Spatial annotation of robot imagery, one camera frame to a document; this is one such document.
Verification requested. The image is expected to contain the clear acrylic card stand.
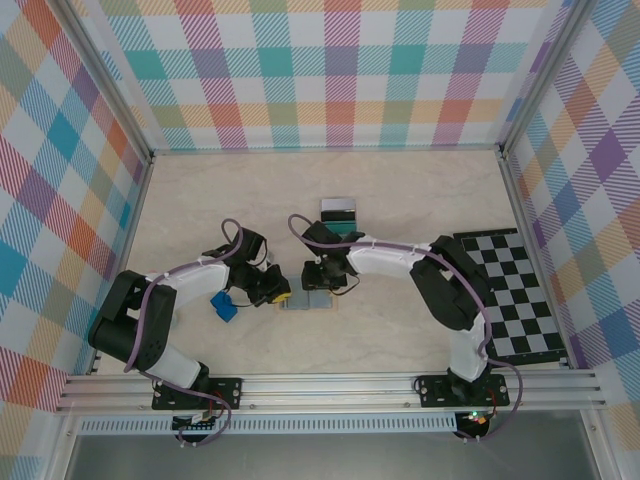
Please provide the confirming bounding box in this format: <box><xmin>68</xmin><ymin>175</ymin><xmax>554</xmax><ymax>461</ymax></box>
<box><xmin>319</xmin><ymin>198</ymin><xmax>365</xmax><ymax>236</ymax></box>

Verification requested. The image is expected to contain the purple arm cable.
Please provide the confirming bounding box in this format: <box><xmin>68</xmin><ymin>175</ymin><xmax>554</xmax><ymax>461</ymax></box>
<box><xmin>122</xmin><ymin>218</ymin><xmax>246</xmax><ymax>448</ymax></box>
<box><xmin>287</xmin><ymin>213</ymin><xmax>526</xmax><ymax>444</ymax></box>

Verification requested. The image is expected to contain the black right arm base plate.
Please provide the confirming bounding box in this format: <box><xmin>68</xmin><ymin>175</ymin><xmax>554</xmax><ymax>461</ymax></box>
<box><xmin>415</xmin><ymin>373</ymin><xmax>510</xmax><ymax>409</ymax></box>

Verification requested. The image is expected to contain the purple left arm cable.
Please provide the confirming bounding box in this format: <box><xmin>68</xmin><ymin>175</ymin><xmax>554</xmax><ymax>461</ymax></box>
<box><xmin>122</xmin><ymin>218</ymin><xmax>246</xmax><ymax>448</ymax></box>

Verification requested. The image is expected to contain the white slotted cable duct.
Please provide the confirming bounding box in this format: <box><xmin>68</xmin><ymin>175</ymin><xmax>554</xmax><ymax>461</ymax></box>
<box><xmin>78</xmin><ymin>412</ymin><xmax>459</xmax><ymax>435</ymax></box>

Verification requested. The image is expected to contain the blue plastic block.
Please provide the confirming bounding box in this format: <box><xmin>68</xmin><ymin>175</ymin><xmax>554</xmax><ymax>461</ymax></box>
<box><xmin>209</xmin><ymin>291</ymin><xmax>240</xmax><ymax>324</ymax></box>

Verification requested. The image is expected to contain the aluminium frame rail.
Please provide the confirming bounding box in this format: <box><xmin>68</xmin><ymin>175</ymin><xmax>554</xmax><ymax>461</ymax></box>
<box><xmin>88</xmin><ymin>154</ymin><xmax>155</xmax><ymax>376</ymax></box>
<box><xmin>497</xmin><ymin>149</ymin><xmax>581</xmax><ymax>371</ymax></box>
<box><xmin>149</xmin><ymin>144</ymin><xmax>504</xmax><ymax>155</ymax></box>

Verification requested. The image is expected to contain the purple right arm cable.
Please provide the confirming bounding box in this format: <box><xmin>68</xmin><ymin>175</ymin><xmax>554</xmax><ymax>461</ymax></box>
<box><xmin>287</xmin><ymin>213</ymin><xmax>526</xmax><ymax>444</ymax></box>

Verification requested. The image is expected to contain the small green circuit board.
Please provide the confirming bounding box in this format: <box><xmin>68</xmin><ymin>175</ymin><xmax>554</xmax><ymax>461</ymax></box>
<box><xmin>172</xmin><ymin>412</ymin><xmax>222</xmax><ymax>434</ymax></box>

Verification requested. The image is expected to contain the black white checkerboard board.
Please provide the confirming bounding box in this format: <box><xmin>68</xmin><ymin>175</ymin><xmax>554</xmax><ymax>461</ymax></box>
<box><xmin>452</xmin><ymin>228</ymin><xmax>570</xmax><ymax>369</ymax></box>

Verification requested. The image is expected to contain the circuit board with lit LEDs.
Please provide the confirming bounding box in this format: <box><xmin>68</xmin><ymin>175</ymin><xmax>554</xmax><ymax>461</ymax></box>
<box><xmin>462</xmin><ymin>408</ymin><xmax>494</xmax><ymax>430</ymax></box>

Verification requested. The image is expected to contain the aluminium frame post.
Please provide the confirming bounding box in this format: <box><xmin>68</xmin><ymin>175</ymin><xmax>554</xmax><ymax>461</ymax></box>
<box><xmin>497</xmin><ymin>0</ymin><xmax>596</xmax><ymax>159</ymax></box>
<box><xmin>58</xmin><ymin>0</ymin><xmax>154</xmax><ymax>161</ymax></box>

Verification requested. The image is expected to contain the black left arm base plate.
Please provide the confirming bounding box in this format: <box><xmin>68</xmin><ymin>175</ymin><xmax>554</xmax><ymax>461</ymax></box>
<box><xmin>152</xmin><ymin>377</ymin><xmax>244</xmax><ymax>411</ymax></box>

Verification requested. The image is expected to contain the grey metal panel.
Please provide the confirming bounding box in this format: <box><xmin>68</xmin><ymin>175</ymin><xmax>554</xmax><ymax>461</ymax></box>
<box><xmin>64</xmin><ymin>429</ymin><xmax>601</xmax><ymax>480</ymax></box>

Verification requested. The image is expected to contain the aluminium mounting rail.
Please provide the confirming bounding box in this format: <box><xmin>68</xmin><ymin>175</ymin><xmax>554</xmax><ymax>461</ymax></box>
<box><xmin>54</xmin><ymin>369</ymin><xmax>609</xmax><ymax>414</ymax></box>

